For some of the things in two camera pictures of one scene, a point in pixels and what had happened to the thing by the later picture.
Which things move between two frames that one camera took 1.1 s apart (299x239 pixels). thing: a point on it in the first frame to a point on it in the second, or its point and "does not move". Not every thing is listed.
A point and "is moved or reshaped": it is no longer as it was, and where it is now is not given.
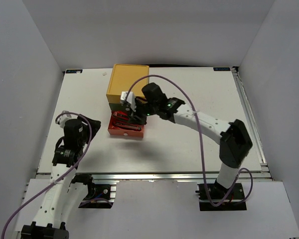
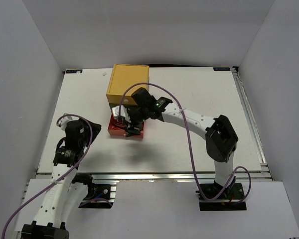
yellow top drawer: [113, 98] does not move
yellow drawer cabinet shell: [127, 78] does not move
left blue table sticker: [74, 71] does not move
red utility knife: [121, 114] is moved or reshaped
